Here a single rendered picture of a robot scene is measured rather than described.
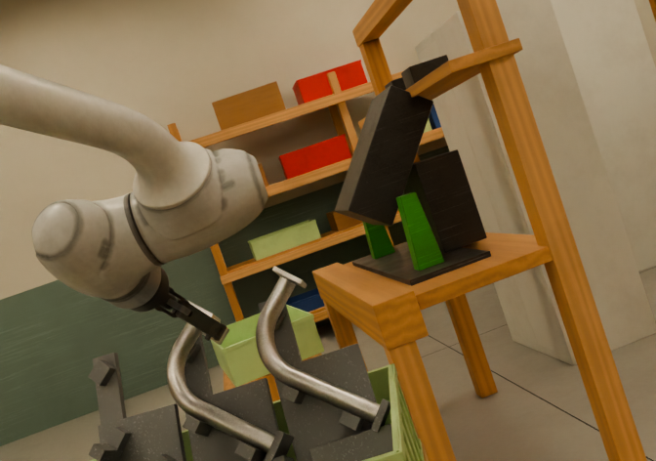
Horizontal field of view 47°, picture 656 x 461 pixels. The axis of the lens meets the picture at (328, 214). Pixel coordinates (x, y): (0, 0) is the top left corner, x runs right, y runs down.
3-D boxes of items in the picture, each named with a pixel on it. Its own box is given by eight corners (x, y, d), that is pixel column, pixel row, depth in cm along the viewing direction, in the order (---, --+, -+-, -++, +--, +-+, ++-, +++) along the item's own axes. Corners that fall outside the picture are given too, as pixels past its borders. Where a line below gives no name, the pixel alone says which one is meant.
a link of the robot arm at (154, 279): (109, 227, 105) (129, 241, 110) (73, 282, 103) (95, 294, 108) (159, 253, 102) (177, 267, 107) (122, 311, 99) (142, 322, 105)
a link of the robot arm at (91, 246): (89, 317, 100) (178, 278, 99) (21, 283, 86) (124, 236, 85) (73, 249, 105) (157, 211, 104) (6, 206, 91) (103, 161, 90)
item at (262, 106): (562, 250, 685) (484, 13, 675) (251, 367, 643) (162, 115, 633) (537, 248, 739) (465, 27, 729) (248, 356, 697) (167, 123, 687)
